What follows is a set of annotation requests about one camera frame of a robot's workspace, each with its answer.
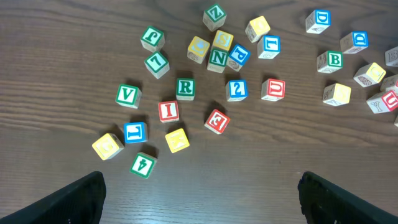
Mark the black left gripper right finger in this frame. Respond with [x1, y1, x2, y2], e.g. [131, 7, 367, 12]
[298, 171, 397, 224]

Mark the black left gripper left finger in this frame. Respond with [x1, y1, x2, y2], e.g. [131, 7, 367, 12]
[1, 171, 106, 224]

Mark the red I wooden block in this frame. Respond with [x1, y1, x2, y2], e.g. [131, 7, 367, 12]
[158, 100, 180, 123]

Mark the red A wooden block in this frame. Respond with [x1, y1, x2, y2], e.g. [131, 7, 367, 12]
[380, 75, 398, 95]

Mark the blue 2 wooden block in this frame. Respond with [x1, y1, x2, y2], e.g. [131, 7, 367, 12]
[226, 80, 248, 102]

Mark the yellow G wooden block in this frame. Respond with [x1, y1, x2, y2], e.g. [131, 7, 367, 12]
[92, 133, 124, 161]

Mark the green 4 wooden block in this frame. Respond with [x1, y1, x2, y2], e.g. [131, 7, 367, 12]
[130, 152, 157, 179]

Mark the blue T wooden block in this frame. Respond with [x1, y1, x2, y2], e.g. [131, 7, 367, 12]
[124, 121, 148, 144]

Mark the yellow S wooden block right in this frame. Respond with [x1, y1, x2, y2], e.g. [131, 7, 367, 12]
[322, 83, 351, 106]

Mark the yellow s wooden block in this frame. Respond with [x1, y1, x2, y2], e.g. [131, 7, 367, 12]
[322, 83, 351, 106]
[212, 30, 234, 51]

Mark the yellow K wooden block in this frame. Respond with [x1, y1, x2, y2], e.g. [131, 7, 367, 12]
[165, 128, 190, 153]

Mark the green V wooden block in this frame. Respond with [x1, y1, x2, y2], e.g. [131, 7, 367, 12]
[115, 84, 142, 109]

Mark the red U wooden block right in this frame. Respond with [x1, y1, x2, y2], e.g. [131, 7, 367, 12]
[366, 90, 398, 114]

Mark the red u wooden block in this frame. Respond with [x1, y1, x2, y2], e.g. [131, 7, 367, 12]
[261, 78, 285, 101]
[366, 90, 398, 114]

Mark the red U wooden block left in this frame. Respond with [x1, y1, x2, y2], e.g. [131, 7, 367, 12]
[261, 78, 285, 101]

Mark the red E wooden block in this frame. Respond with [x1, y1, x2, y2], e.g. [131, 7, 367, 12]
[204, 109, 231, 134]

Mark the yellow C wooden block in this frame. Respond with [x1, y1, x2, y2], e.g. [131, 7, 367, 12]
[353, 62, 386, 87]

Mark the green B wooden block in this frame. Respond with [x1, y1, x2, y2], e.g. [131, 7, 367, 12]
[317, 50, 343, 73]

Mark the green R wooden block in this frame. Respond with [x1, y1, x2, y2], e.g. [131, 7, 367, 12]
[176, 78, 195, 101]

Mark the green 7 wooden block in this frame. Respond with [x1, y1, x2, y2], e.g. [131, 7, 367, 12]
[144, 51, 170, 79]

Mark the blue D wooden block right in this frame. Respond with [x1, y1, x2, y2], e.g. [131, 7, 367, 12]
[340, 31, 369, 54]

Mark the blue d wooden block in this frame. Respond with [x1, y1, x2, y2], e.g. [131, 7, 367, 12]
[340, 31, 369, 54]
[305, 9, 331, 34]

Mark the blue L wooden block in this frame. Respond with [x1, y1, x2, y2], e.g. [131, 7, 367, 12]
[257, 35, 281, 59]

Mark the blue P wooden block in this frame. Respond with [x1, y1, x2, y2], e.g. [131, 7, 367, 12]
[227, 44, 251, 72]

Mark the green J wooden block left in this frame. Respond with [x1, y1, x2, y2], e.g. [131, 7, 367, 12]
[140, 26, 165, 52]

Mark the green N wooden block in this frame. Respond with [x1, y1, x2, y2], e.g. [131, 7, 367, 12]
[207, 48, 228, 73]

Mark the blue D wooden block far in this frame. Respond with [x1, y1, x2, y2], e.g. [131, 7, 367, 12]
[305, 9, 331, 34]

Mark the yellow O wooden block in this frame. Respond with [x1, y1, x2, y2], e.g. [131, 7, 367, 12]
[245, 16, 271, 43]

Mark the yellow S wooden block left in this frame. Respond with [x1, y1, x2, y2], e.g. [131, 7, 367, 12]
[212, 30, 234, 51]

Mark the yellow picture wooden block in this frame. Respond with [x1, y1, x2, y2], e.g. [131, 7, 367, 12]
[187, 36, 210, 64]

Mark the green Z wooden block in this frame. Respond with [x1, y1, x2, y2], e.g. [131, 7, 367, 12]
[203, 3, 227, 32]

